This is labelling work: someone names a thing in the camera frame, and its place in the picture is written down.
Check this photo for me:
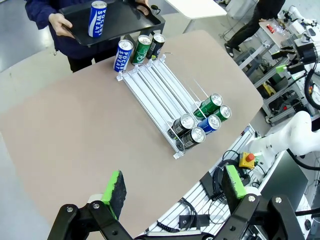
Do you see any person's right hand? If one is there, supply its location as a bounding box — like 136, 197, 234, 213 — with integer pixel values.
48, 12, 76, 40

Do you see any black power adapter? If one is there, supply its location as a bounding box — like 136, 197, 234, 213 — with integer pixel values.
200, 171, 216, 196

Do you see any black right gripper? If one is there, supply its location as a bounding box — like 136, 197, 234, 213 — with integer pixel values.
271, 42, 320, 76

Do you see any person in black clothes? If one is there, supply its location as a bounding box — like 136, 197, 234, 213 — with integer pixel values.
224, 0, 286, 58

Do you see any person's left hand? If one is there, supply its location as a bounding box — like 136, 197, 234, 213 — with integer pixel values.
134, 0, 151, 15

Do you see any aluminium frame workstation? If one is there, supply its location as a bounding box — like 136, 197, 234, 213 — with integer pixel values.
236, 44, 320, 126

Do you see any white sloped can rack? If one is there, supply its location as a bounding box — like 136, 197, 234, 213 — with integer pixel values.
116, 51, 213, 160

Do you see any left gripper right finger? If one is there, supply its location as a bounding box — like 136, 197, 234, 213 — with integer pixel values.
214, 164, 306, 240

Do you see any small black box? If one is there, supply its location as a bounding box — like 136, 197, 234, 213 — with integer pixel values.
178, 214, 211, 229

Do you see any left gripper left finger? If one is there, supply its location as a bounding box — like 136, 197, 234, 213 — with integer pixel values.
47, 169, 136, 240

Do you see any coiled black cable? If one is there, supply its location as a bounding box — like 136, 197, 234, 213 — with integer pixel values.
211, 166, 227, 202

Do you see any white slotted robot base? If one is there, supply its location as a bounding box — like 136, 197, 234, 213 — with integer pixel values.
134, 123, 278, 240

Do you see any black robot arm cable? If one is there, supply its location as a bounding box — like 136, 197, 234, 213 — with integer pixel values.
302, 67, 320, 111

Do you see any dark grey panel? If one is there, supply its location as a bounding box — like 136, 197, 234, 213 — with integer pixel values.
259, 151, 309, 217

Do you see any blue Pocari Sweat can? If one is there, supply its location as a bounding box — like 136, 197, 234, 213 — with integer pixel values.
196, 114, 222, 135
113, 39, 135, 73
87, 0, 108, 38

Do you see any cluttered background bench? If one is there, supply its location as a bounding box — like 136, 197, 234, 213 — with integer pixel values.
258, 17, 298, 51

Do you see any yellow emergency stop button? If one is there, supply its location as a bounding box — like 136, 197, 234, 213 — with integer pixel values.
238, 151, 256, 171

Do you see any green Chilsung cider can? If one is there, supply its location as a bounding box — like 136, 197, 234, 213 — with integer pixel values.
131, 34, 153, 65
212, 104, 233, 123
192, 92, 224, 118

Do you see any person in purple jacket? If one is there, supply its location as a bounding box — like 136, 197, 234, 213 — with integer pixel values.
24, 0, 151, 74

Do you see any black serving tray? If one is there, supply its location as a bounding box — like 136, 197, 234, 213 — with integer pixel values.
58, 0, 166, 48

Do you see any large white table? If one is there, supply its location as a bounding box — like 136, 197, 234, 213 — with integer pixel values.
164, 0, 227, 33

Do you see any person's right forearm purple sleeve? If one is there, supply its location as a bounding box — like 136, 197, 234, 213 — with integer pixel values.
24, 0, 57, 25

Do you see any black Pepsi can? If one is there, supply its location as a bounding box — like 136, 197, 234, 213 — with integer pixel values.
146, 33, 166, 60
176, 126, 207, 151
171, 113, 196, 137

